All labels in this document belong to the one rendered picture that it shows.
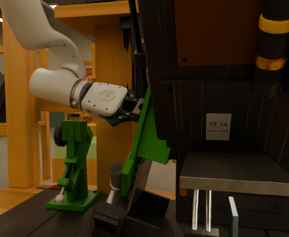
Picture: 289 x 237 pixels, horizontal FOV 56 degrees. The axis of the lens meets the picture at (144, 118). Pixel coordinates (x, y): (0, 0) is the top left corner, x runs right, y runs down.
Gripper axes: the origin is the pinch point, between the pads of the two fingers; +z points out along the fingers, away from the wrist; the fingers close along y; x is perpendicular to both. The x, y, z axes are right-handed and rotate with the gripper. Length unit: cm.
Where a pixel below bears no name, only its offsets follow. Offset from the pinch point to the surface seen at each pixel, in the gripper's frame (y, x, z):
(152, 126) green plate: -9.1, -7.8, 5.9
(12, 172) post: -12, 46, -50
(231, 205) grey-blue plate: -19.3, -5.0, 25.5
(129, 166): -17.5, -3.0, 3.9
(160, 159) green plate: -13.5, -3.3, 9.6
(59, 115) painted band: 519, 829, -526
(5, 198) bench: -23, 42, -43
